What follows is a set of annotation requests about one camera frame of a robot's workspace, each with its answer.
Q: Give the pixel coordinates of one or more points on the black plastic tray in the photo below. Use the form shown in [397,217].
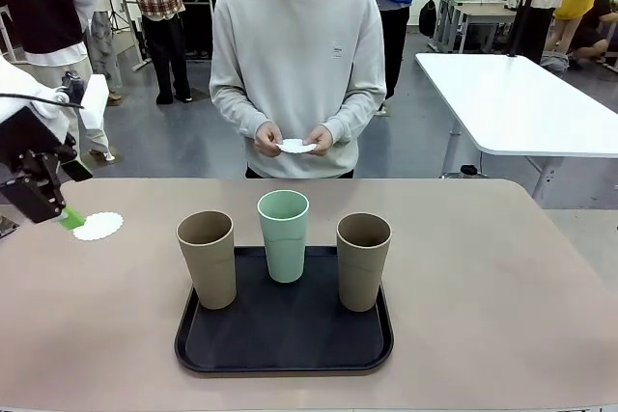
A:
[289,335]

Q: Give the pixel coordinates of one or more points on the person's right forearm grey sleeve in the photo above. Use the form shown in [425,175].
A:
[236,113]

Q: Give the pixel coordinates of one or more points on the person's left forearm grey sleeve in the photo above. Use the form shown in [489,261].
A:
[357,118]

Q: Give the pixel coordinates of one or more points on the black tripod stand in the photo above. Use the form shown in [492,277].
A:
[524,7]

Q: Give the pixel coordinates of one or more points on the tall brown cup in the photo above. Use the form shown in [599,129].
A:
[207,267]
[362,277]

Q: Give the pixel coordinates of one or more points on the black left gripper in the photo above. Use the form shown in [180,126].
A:
[29,127]

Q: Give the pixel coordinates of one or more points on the white table with grey legs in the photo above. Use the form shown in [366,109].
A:
[521,103]

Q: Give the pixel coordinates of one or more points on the black hanging bag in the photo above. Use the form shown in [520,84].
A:
[428,16]

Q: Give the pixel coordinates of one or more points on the person in grey sweatshirt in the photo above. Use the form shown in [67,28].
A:
[294,45]

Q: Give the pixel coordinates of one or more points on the person's right hand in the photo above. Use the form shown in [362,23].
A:
[265,139]

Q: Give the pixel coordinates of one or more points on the person's left hand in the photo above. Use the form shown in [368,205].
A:
[322,142]

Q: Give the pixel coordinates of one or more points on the grey workbench desk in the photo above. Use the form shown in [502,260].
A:
[475,14]

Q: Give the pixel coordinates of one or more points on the white scalloped paper coaster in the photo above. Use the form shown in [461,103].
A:
[295,145]
[101,227]

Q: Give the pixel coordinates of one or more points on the person in patterned grey skirt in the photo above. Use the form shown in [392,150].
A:
[101,45]

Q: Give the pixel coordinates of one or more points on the tall pale green cup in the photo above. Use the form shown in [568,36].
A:
[285,257]

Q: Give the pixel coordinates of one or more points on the dark patterned board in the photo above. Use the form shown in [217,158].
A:
[7,227]

